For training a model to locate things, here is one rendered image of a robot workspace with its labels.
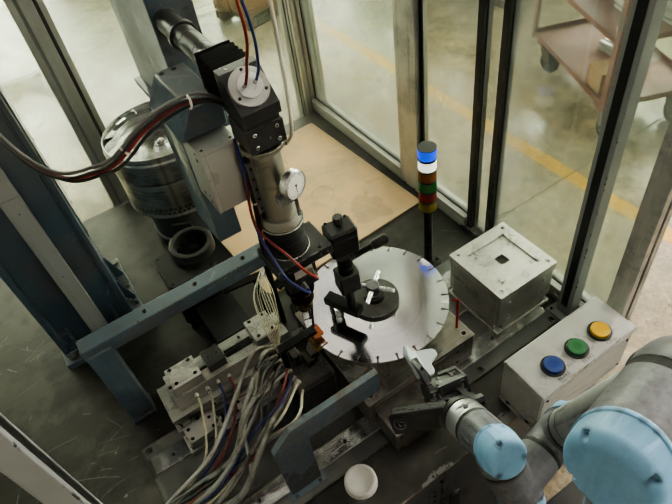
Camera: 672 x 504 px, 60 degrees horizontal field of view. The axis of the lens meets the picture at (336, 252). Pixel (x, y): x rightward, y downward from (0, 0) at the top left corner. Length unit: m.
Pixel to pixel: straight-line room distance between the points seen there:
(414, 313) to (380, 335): 0.09
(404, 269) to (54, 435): 0.93
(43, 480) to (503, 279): 1.02
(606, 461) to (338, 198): 1.34
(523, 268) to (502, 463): 0.59
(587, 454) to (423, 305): 0.67
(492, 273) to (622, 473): 0.81
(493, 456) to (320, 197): 1.13
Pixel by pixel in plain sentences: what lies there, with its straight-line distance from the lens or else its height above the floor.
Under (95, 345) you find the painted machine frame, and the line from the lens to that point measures 1.32.
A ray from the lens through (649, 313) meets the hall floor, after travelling 2.63.
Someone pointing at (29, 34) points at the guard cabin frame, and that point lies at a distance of 1.87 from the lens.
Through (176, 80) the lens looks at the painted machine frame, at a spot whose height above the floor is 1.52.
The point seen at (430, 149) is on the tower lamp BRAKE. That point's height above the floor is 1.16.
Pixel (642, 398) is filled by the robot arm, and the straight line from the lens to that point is 0.73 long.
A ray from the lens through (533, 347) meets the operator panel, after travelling 1.33.
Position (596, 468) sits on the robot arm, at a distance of 0.73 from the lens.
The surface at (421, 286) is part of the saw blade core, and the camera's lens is 1.34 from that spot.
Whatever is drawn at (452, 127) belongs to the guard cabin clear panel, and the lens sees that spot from 1.62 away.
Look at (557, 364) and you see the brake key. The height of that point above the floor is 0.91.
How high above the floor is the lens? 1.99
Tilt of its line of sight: 47 degrees down
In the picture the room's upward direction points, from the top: 10 degrees counter-clockwise
